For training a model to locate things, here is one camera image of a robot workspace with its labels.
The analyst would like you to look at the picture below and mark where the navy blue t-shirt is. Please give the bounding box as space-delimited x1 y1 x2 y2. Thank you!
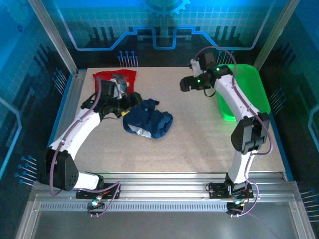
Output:
122 98 174 139

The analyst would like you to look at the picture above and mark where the red printed t-shirt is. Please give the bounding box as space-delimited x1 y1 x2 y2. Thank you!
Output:
92 69 138 95

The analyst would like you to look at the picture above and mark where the green plastic basket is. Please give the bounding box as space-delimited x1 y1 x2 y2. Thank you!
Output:
216 64 271 122

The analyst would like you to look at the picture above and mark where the small LED connector board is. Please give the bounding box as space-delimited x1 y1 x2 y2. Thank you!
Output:
226 199 246 219
87 198 105 216

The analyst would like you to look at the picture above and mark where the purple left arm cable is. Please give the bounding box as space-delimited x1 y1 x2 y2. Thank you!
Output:
49 77 122 217

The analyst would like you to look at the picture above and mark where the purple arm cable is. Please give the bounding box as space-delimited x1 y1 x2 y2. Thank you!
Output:
195 46 274 219
49 77 122 217

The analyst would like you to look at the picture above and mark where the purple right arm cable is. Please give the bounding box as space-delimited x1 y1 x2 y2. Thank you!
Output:
195 46 274 219

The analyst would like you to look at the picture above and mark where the table side rail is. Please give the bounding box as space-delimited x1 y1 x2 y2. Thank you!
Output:
41 69 87 181
259 72 295 181

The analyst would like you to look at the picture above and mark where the aluminium corner post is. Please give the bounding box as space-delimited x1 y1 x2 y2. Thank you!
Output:
27 0 80 75
253 0 300 72

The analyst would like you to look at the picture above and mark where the aluminium frame rail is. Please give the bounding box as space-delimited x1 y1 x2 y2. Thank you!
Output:
14 171 317 239

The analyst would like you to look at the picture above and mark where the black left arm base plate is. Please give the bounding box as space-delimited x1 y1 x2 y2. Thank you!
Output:
75 182 122 200

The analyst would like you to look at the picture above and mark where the slotted grey cable duct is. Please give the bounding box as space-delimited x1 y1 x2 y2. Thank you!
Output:
39 202 229 213

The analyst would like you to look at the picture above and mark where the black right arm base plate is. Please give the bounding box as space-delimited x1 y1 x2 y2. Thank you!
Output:
206 182 254 200

